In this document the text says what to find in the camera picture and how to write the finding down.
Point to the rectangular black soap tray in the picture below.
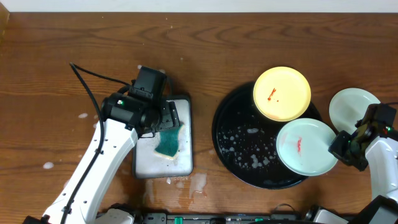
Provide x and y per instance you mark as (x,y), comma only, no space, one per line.
(146,164)

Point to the round black tray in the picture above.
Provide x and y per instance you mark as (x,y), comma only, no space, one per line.
(245,142)

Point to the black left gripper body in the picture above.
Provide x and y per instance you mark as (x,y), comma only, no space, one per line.
(171,115)

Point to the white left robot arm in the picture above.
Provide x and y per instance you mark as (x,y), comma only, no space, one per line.
(80,200)

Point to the light green plate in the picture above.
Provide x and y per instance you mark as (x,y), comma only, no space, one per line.
(302,146)
(349,106)

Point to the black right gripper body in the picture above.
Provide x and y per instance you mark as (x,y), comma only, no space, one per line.
(349,149)

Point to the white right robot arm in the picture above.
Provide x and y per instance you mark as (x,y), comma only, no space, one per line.
(374,145)

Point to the green and yellow sponge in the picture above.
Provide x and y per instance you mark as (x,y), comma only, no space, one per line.
(168,146)

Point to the yellow plate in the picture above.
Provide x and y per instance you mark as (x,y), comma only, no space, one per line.
(281,94)

